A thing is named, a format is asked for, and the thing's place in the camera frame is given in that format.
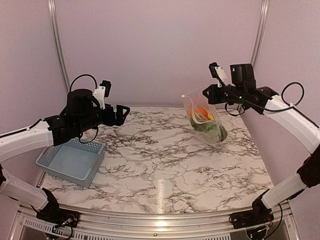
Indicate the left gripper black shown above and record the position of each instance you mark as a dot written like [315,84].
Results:
[119,119]

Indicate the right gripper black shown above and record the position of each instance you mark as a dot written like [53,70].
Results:
[212,99]

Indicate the clear zip top bag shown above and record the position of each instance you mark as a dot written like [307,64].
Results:
[203,117]

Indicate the light green fake fruit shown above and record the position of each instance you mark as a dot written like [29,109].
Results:
[214,131]

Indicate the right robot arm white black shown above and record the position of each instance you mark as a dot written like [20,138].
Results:
[243,90]

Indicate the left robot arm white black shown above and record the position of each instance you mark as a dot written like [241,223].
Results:
[84,110]

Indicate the yellow fake banana bunch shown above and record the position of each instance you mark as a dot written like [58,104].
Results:
[210,116]

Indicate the fake orange fruit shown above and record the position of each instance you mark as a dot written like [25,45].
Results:
[202,110]

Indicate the light blue plastic basket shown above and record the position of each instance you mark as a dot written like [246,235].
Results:
[73,161]

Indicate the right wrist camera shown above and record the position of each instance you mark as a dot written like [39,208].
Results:
[218,73]

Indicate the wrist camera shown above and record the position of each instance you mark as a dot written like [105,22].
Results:
[218,73]
[101,92]

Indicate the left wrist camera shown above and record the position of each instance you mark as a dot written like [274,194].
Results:
[101,92]

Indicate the right aluminium frame post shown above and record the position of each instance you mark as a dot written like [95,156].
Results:
[260,33]

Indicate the aluminium frame post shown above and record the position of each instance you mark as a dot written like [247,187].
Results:
[260,33]
[53,14]

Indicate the front aluminium rail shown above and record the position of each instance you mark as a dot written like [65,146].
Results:
[109,225]

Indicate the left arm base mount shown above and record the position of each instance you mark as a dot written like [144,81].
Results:
[54,214]

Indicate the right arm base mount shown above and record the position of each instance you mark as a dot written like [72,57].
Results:
[259,214]

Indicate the left aluminium frame post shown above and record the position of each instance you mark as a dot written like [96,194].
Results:
[53,14]

